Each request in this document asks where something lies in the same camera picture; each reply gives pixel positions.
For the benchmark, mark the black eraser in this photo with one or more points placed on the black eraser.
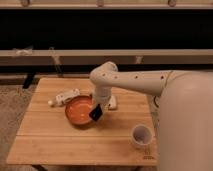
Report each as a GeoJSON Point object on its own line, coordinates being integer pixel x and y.
{"type": "Point", "coordinates": [96, 113]}

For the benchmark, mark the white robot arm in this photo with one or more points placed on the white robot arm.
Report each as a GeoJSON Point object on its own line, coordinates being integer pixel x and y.
{"type": "Point", "coordinates": [185, 127]}

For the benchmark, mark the orange bowl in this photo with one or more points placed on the orange bowl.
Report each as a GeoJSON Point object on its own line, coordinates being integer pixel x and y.
{"type": "Point", "coordinates": [77, 110]}

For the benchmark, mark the white power strip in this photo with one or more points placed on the white power strip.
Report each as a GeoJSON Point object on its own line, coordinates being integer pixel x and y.
{"type": "Point", "coordinates": [62, 98]}

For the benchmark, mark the wooden table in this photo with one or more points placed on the wooden table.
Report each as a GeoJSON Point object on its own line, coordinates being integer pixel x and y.
{"type": "Point", "coordinates": [46, 137]}

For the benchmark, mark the white cup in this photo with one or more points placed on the white cup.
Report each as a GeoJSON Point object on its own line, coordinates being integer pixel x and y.
{"type": "Point", "coordinates": [141, 136]}

